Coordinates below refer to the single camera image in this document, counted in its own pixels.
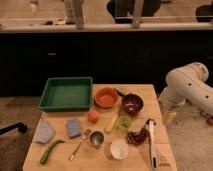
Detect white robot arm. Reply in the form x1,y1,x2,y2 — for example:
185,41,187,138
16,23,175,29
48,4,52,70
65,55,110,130
158,62,213,125

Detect orange bowl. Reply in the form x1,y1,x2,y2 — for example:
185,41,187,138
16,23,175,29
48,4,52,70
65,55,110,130
94,87,118,108

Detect purple bowl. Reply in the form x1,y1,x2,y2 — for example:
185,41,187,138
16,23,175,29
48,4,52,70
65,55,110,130
121,94,144,116

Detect yellow banana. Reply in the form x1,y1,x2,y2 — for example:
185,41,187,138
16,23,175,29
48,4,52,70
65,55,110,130
105,114,119,133

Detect orange fruit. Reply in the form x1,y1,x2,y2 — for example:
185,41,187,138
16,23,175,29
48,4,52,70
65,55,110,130
88,109,100,123

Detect green cup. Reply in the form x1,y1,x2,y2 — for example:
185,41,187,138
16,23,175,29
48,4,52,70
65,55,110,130
117,116,132,131

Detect green plastic tray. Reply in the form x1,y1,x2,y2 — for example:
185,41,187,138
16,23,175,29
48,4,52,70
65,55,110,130
39,77,93,112

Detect blue sponge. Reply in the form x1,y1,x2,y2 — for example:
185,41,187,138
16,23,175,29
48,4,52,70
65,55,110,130
67,119,81,138

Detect metal spoon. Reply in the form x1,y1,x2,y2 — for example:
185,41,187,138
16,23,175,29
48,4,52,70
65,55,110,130
68,129,92,160

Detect red grapes bunch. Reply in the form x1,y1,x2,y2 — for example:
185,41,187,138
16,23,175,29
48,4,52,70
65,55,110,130
126,128,149,146

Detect white cup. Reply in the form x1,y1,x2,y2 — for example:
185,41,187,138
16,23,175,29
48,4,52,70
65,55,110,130
110,139,129,160

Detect green cucumber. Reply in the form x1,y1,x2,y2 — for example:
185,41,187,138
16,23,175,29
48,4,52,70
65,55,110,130
39,139,65,165

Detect dark handled utensil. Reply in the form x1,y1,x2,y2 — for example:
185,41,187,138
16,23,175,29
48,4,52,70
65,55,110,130
114,88,126,97

